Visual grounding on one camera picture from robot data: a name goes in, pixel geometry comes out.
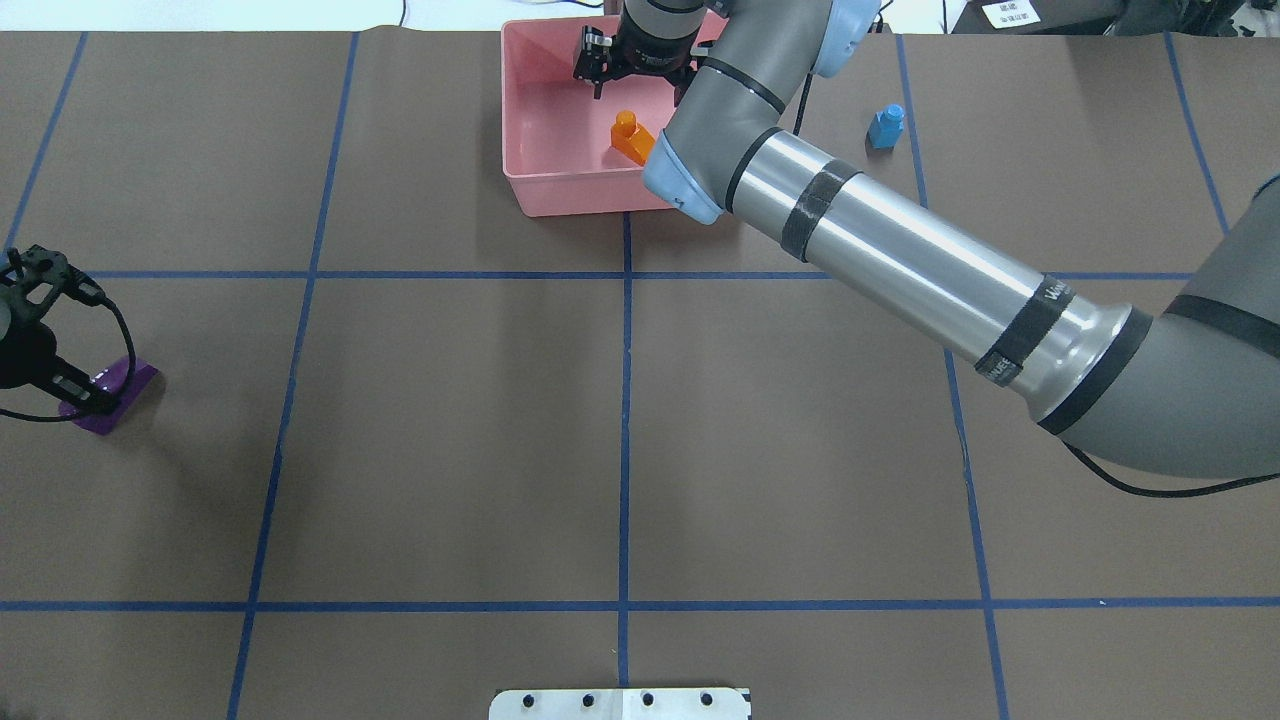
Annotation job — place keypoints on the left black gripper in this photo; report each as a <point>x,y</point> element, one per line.
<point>27,355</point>

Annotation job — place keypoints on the small blue toy block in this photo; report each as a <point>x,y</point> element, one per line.
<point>887,126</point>

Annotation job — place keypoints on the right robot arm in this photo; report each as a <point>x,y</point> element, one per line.
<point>1190,393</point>

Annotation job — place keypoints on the purple toy block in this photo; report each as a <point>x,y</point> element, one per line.
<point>120,389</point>

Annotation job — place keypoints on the orange toy block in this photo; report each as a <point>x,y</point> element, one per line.
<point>631,138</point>

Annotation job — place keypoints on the pink plastic box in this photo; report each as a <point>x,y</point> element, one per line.
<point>556,148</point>

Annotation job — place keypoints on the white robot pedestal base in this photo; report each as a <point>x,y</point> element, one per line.
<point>623,703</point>

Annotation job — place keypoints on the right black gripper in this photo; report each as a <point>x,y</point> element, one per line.
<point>655,50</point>

